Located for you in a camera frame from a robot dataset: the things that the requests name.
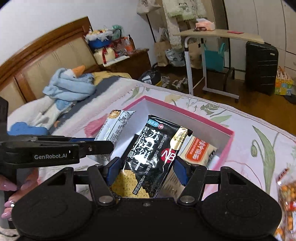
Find pink cardboard box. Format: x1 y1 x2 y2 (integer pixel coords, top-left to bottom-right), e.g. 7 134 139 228
111 96 233 177

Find white wardrobe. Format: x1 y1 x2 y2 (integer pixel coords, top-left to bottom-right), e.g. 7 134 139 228
224 1 295 79

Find orange drink bottle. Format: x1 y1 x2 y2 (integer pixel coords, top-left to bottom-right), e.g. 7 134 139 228
124 37 134 55

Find cream knitted cardigan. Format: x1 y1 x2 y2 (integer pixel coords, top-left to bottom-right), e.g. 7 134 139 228
162 0 207 49

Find goose plush in blue blanket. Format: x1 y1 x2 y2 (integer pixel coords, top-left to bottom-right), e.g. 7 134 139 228
30 66 96 130

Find blue flower basket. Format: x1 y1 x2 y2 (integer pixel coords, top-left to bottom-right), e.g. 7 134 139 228
84 29 113 50

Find black hard-shell suitcase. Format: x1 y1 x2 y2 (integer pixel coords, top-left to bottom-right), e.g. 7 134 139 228
245 41 278 95

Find person's left hand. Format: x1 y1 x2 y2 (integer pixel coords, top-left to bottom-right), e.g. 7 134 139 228
1 168 39 220

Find pink tissue box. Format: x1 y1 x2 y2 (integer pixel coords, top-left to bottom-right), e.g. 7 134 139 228
195 18 216 31

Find wooden rolling side table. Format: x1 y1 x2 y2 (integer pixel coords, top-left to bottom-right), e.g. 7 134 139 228
174 29 264 102

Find wooden padded headboard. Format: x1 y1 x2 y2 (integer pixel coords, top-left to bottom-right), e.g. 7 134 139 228
1 17 99 113

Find cream gift box red ribbon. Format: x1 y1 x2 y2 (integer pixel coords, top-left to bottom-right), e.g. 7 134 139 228
94 47 116 65

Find canvas tote bag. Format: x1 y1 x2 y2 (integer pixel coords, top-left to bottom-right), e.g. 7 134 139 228
137 0 161 15

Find brown paper bag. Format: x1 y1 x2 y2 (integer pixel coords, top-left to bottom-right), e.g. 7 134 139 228
154 41 171 67

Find black soda cracker packet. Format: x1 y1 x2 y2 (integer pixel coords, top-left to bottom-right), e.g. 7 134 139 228
110 115 193 198

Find clear mixed nuts bag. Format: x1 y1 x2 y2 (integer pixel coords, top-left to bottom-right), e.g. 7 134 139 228
274 167 295 240

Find wooden nightstand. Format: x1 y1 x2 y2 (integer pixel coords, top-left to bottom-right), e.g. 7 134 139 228
100 49 152 80

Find red booklet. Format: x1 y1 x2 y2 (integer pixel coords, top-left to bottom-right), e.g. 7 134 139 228
227 31 244 35

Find floral bedspread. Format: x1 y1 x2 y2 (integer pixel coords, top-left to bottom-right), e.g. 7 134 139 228
6 76 296 241

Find colourful gift bag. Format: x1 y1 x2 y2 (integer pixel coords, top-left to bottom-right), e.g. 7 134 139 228
274 66 294 96

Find teal shopping bag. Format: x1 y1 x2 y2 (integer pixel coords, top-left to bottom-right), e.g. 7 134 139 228
204 43 225 72

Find white snack bar wrapper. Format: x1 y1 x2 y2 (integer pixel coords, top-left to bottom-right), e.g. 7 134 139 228
88 109 135 166

